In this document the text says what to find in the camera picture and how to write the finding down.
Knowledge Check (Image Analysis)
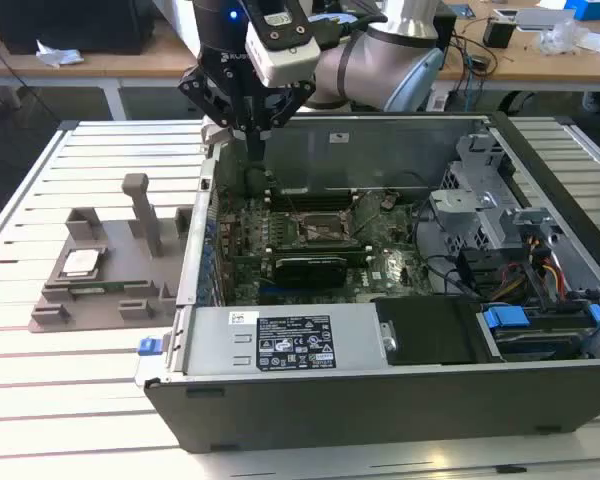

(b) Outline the small black open box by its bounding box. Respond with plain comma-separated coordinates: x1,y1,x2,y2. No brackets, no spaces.
482,17,516,49

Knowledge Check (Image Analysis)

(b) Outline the white printer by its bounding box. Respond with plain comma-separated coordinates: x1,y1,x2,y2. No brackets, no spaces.
152,0,196,31

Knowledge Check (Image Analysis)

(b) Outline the CPU socket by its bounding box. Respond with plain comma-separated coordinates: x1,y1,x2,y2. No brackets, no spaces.
297,210,356,246

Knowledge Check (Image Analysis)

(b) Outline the grey power supply unit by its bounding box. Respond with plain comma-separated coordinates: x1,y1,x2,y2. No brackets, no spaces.
182,305,389,376

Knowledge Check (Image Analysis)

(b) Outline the grey case release handle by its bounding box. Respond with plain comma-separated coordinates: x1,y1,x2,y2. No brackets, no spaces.
201,117,245,146

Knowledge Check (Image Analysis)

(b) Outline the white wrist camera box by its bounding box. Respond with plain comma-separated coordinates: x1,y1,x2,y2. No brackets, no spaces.
239,0,322,87

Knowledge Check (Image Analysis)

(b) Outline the grey metal drive cage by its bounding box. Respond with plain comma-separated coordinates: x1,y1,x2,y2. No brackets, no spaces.
427,132,569,266

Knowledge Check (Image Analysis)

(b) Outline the black box on desk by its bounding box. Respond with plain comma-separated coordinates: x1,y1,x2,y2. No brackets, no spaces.
434,9,459,51

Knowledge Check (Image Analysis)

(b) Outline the wooden desk with clutter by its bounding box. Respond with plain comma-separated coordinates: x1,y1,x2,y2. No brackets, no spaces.
437,0,600,94

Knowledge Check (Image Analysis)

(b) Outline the black plastic shroud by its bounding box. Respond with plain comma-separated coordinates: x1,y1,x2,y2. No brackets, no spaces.
374,295,481,366

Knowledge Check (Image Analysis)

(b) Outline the black graphics card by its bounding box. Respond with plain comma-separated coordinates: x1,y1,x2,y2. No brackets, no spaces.
272,255,349,289

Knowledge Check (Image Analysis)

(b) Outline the crumpled white paper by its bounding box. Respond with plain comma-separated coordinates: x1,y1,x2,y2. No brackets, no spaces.
34,39,85,69

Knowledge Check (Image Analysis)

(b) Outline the black RAM slot row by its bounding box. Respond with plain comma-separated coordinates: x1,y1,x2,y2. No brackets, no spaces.
267,242,369,266
269,188,356,211

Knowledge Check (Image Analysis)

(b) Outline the hard disk in blue carrier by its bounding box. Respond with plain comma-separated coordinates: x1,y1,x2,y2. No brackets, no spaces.
479,305,600,362

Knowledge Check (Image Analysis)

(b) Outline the green motherboard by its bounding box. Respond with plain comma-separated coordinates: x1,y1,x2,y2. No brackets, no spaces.
214,192,431,306

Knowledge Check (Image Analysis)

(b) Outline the clear crumpled plastic bag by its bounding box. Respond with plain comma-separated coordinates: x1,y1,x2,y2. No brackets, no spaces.
534,19,591,56

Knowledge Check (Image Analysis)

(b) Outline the wooden desk white frame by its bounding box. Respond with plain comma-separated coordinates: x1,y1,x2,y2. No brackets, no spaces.
0,19,206,121

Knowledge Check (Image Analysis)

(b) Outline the grey parts rack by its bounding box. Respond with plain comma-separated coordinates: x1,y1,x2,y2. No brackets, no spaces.
28,172,196,334

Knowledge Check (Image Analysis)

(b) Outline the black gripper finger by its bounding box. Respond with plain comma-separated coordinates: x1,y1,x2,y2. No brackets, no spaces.
257,82,316,162
177,64,257,162

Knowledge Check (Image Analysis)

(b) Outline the open black PC case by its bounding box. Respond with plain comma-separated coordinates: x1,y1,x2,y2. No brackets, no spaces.
134,110,600,454

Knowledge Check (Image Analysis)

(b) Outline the green RAM stick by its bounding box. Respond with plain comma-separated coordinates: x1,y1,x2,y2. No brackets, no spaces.
69,283,149,294

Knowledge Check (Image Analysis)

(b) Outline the black looped wire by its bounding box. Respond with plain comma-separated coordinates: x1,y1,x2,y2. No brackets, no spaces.
410,197,481,301

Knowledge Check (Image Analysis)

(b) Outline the black wire connector block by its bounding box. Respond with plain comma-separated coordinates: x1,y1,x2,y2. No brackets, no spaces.
457,247,501,291

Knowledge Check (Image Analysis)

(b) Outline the large black monitor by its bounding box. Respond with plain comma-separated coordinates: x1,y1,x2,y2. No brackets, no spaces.
0,0,154,55

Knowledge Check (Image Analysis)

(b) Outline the yellow red wire bundle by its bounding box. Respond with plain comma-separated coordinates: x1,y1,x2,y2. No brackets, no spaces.
527,234,569,301

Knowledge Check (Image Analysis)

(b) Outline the silver square CPU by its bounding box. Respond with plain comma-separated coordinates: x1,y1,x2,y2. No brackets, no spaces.
62,248,102,279

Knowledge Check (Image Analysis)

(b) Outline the flat grey box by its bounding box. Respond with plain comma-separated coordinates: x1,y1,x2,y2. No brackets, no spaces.
514,7,576,31

